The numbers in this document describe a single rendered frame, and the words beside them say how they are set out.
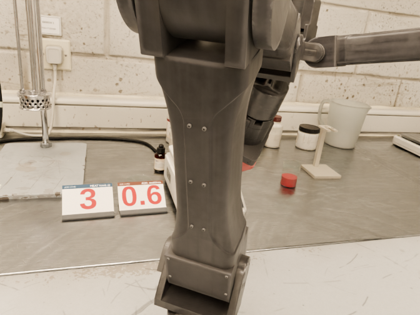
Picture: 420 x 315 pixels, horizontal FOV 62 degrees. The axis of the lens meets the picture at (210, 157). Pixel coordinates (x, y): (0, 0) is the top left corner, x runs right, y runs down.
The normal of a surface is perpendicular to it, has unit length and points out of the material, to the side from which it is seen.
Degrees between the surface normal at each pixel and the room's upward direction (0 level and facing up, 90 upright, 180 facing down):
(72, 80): 90
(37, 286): 0
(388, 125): 90
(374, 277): 0
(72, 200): 40
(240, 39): 107
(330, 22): 90
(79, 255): 0
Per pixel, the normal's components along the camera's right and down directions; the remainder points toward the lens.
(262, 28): -0.31, 0.85
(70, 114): 0.28, 0.37
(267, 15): -0.34, 0.65
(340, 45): -0.60, 0.18
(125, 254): 0.10, -0.93
